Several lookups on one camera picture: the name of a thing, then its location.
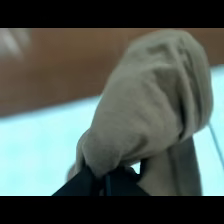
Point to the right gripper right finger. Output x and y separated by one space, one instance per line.
125 185

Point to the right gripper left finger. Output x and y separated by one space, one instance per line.
83 186

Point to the beige garment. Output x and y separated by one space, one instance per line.
150 100

